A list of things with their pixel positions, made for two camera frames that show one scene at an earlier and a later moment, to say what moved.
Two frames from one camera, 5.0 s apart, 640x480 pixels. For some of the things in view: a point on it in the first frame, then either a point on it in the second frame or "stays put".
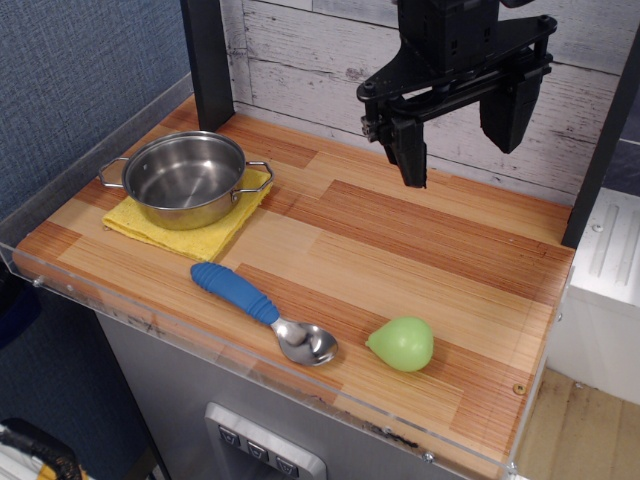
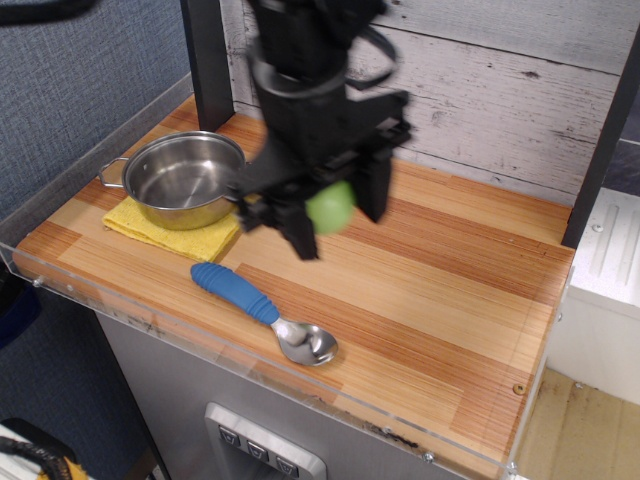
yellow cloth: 205,240 stays put
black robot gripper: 451,51 to 311,134
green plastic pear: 404,343 to 331,209
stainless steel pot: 183,180 stays put
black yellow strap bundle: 57,461 stays put
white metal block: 596,337 stays put
